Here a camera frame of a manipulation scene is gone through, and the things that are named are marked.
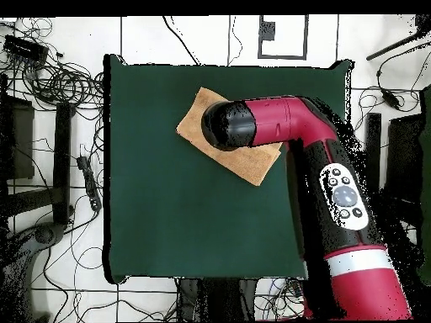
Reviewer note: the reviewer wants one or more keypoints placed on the orange terry towel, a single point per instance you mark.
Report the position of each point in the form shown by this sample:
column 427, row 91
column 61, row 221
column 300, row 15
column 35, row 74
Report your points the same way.
column 245, row 165

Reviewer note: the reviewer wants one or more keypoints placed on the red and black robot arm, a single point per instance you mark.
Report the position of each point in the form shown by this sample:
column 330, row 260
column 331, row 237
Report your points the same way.
column 286, row 117

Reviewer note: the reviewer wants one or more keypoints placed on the dark green table cloth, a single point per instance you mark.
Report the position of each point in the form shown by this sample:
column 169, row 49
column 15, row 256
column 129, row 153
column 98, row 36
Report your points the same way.
column 168, row 202

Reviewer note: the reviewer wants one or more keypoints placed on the black robot stand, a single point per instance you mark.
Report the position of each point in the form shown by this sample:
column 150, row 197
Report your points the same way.
column 219, row 299

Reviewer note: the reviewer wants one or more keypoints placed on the black power strip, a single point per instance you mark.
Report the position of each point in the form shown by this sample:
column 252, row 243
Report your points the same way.
column 90, row 183

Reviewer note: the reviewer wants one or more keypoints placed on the black stand leg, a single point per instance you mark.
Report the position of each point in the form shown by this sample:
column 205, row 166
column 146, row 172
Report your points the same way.
column 373, row 144
column 62, row 161

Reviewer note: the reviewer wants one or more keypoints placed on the dark grey square plate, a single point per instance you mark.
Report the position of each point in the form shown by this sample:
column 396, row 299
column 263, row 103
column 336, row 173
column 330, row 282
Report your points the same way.
column 267, row 31

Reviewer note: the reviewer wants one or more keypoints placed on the grey chair base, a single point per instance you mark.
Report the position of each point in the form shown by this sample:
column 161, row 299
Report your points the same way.
column 45, row 234

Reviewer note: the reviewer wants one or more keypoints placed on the black panel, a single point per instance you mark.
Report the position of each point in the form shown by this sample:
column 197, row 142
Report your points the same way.
column 20, row 141
column 404, row 154

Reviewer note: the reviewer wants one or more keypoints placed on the black power adapter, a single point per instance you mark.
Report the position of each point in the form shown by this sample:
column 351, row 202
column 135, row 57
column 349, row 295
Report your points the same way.
column 391, row 100

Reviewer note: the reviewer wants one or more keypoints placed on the black rod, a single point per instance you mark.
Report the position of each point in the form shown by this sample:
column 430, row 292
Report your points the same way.
column 394, row 45

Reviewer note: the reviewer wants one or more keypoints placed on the black electronics box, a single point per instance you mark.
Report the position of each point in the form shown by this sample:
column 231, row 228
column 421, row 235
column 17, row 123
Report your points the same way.
column 25, row 48

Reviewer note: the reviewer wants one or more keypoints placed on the grey rectangular floor frame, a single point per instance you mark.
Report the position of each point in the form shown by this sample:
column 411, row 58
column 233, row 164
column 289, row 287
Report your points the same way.
column 306, row 37

